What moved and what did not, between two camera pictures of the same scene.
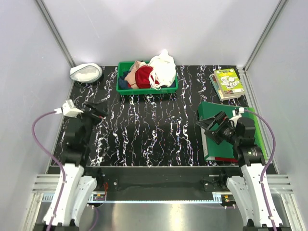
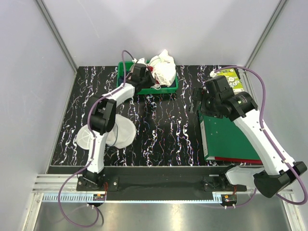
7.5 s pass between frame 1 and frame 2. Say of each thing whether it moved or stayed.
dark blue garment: stayed
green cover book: stayed
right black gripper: moved
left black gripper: moved
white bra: stayed
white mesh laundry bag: moved
